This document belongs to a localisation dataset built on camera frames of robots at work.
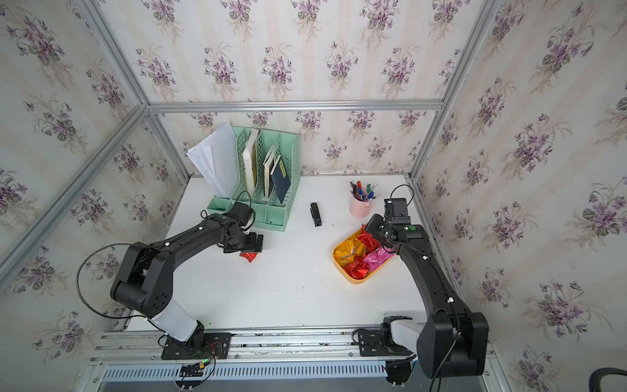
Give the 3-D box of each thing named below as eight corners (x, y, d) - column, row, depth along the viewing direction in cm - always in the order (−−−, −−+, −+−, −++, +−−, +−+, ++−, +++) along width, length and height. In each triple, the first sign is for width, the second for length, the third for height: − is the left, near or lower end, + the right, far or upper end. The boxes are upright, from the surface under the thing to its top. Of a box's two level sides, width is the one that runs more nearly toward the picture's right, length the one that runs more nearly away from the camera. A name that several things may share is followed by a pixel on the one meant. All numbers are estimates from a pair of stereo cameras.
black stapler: (314, 226, 103) (314, 222, 100) (309, 208, 110) (309, 203, 107) (322, 225, 104) (322, 220, 101) (317, 207, 110) (317, 202, 108)
